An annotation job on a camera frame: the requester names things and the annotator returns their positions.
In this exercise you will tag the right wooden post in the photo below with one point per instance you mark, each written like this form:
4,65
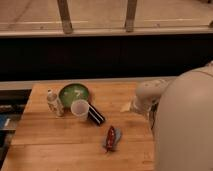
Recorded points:
130,15

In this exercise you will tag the wooden post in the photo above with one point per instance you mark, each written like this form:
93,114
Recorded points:
65,16
130,15

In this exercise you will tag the black rectangular box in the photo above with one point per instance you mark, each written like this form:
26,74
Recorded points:
95,115

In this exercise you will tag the left wooden post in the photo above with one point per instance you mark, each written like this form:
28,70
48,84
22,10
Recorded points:
65,16

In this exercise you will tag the green ceramic bowl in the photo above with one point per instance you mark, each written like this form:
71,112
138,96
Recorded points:
72,92

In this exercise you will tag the clear plastic bottle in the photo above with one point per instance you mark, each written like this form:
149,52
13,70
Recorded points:
54,103

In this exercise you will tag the clear plastic cup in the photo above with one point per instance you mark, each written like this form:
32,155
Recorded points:
80,109

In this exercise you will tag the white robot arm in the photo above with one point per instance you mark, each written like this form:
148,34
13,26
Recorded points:
180,114

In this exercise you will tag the red snack bag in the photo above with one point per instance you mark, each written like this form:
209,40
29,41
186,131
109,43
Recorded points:
112,138

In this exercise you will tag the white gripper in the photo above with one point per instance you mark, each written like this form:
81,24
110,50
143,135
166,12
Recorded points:
142,107

